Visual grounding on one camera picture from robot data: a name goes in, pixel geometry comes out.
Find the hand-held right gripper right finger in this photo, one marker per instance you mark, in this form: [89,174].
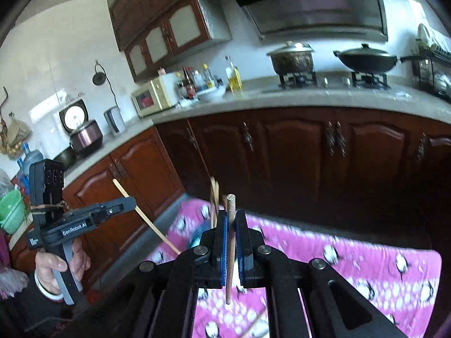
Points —
[241,253]

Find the brown base cabinets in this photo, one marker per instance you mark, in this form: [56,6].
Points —
[289,148]

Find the green plastic basket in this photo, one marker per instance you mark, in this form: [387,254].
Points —
[12,207]

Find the blue water jug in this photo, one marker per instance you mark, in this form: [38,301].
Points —
[31,158]

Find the person's left forearm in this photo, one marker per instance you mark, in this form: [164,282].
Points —
[31,306]

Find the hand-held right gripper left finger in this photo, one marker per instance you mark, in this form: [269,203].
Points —
[223,253]

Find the hanging plastic bag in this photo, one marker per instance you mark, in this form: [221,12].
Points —
[16,133]

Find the clear bottle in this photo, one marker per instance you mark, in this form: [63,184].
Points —
[198,82]

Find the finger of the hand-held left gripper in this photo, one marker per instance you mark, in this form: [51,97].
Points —
[119,207]

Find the person's left hand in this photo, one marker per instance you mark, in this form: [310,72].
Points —
[49,266]

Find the white floral utensil holder cup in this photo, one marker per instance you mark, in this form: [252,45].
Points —
[194,242]

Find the brown wall cabinet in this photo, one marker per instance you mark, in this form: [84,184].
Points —
[183,28]

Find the brown wooden chopstick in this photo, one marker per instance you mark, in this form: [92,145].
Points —
[231,204]
[151,221]

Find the cream microwave oven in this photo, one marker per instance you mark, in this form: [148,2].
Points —
[151,97]

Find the pink penguin tablecloth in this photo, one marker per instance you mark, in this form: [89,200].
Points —
[352,264]

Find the white cloth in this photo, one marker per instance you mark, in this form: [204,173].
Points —
[433,37]

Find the black pan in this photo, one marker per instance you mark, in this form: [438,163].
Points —
[65,158]

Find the yellow cap bottle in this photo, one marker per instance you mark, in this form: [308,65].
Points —
[208,77]

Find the steel range hood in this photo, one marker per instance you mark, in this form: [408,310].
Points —
[310,7]

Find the black wok with lid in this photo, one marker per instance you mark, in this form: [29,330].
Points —
[366,60]

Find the white bowl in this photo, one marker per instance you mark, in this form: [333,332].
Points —
[211,93]

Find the dark sauce bottle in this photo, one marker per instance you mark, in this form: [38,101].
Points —
[188,86]

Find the black round wall fixture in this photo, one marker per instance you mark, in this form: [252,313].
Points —
[98,77]

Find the steel cooking pot with lid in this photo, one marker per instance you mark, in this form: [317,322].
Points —
[292,60]

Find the silver electric kettle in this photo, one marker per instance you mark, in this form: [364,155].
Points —
[114,119]

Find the gas stove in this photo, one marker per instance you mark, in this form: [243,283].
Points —
[331,81]

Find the rice cooker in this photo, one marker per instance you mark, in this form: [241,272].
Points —
[86,137]

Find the yellow oil bottle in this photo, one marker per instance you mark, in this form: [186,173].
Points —
[234,77]

